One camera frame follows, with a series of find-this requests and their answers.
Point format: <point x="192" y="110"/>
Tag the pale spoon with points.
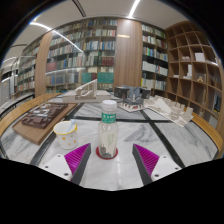
<point x="71" y="125"/>

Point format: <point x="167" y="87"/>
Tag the wide wall bookshelf with books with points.
<point x="86" y="50"/>

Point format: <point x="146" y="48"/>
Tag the white cup yellow rim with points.
<point x="66" y="140"/>

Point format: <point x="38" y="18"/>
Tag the narrow wall bookshelf with books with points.
<point x="155" y="56"/>

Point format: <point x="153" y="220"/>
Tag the dark grey building model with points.
<point x="133" y="98"/>

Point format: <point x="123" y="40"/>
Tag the beige architectural model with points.
<point x="86" y="95"/>

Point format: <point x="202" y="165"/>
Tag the flat round red coaster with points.
<point x="98" y="154"/>

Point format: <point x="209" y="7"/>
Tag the clear plastic bottle green label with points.
<point x="108" y="133"/>

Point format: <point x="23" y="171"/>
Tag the glass-fronted bookshelf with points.
<point x="26" y="75"/>

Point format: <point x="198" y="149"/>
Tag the wooden cubby shelf unit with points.
<point x="191" y="63"/>

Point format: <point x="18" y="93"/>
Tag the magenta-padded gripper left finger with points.
<point x="60" y="164"/>

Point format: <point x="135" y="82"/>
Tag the straight ceiling light strip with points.
<point x="134" y="8"/>

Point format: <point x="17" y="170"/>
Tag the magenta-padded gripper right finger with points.
<point x="164" y="165"/>

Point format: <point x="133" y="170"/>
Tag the white architectural model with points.
<point x="171" y="111"/>

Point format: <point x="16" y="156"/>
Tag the brown model on wooden board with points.
<point x="40" y="116"/>

